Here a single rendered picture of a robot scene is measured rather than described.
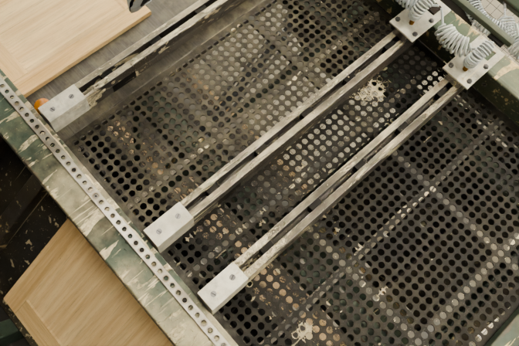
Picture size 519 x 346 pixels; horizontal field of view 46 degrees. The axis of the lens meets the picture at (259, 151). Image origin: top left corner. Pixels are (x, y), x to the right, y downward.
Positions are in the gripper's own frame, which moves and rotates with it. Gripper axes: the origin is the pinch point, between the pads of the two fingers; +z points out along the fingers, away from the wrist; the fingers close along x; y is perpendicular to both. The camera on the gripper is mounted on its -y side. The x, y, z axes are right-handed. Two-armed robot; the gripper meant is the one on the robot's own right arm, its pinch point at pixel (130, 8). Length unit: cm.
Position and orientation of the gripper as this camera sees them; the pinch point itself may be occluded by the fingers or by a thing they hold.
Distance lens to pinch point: 177.9
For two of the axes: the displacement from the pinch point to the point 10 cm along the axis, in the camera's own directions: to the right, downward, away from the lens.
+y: 5.5, -4.1, 7.3
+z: -4.4, 6.0, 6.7
